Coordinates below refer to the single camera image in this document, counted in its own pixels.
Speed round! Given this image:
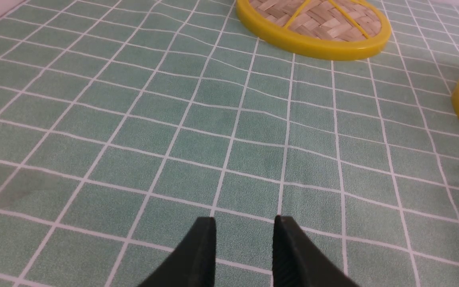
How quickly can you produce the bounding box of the green checkered tablecloth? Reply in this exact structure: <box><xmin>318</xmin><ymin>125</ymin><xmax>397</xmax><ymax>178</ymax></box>
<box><xmin>0</xmin><ymin>0</ymin><xmax>459</xmax><ymax>287</ymax></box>

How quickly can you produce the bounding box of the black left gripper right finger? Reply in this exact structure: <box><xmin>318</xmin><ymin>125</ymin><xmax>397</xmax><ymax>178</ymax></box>
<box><xmin>273</xmin><ymin>215</ymin><xmax>357</xmax><ymax>287</ymax></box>

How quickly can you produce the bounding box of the yellow bamboo steamer lid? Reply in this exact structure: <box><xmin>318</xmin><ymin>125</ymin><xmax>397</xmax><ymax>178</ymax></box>
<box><xmin>235</xmin><ymin>0</ymin><xmax>392</xmax><ymax>61</ymax></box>

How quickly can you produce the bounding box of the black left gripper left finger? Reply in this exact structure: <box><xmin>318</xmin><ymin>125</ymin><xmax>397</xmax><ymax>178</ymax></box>
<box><xmin>139</xmin><ymin>217</ymin><xmax>216</xmax><ymax>287</ymax></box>

